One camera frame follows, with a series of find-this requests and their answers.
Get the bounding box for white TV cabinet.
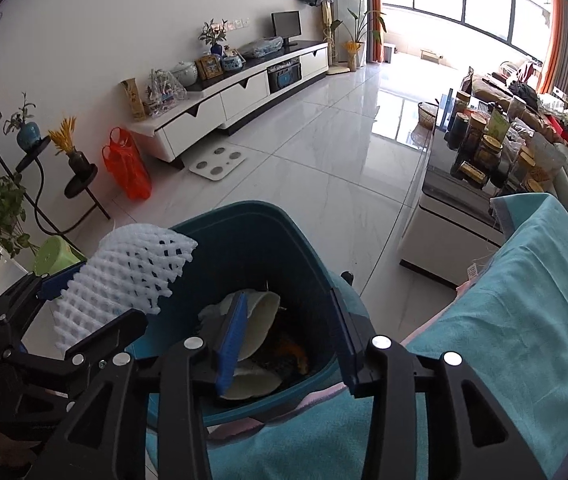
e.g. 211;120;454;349
128;41;329;170

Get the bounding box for black framed window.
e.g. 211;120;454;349
384;0;555;56

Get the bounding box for black media box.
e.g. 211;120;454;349
268;60;301;93

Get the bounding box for cluster of dark jars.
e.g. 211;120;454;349
444;67;567;196

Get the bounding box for yellow stalks in white vase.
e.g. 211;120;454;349
346;40;365;72

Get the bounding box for plant in blue pot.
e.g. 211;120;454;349
4;91;40;151

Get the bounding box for white paper scrap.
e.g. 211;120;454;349
224;365;283;401

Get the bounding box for black monitor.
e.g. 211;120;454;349
271;11;302;47

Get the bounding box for model ship in clear case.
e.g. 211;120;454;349
143;69;187;117

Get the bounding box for pile of clothes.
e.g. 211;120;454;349
499;57;568;136

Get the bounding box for orange plastic bag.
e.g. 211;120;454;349
102;127;153;200

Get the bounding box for orange curtain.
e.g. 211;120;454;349
539;0;567;96
366;0;385;63

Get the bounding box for plant in dark blue vase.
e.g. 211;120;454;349
199;18;228;57

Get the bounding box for flat gold tin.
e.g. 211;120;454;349
456;160;490;186

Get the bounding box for white ceramic jar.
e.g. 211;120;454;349
170;61;198;87

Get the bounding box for tall green plant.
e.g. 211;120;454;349
331;0;387;68

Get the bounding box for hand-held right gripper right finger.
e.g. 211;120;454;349
329;285;547;480

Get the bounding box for gold metal stand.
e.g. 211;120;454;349
321;2;349;76

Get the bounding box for plastic wrapped bundle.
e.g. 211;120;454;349
238;36;285;58

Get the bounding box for wooden picture frame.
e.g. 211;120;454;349
195;53;225;81

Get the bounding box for teal plastic bin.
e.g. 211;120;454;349
146;201;372;428

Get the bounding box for grey white coffee table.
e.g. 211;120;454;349
399;87;505;290

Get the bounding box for white foam fruit net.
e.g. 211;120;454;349
54;225;199;353

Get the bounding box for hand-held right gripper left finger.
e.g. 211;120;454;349
26;292;249;480

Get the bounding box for wheat stalks in black vase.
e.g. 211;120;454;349
48;116;90;175

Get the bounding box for woven basket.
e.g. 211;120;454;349
417;101;440;128

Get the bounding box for teal cloth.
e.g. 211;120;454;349
146;192;568;480

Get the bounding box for tan printed box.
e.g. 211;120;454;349
120;78;146;122

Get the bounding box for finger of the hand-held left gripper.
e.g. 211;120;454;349
1;308;149;401
0;262;88;361

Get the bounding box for white bathroom scale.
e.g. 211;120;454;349
189;146;245;181

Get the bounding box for green plastic stool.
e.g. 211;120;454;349
32;236;88;277

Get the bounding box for black plant stand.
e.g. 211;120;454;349
0;110;112;238

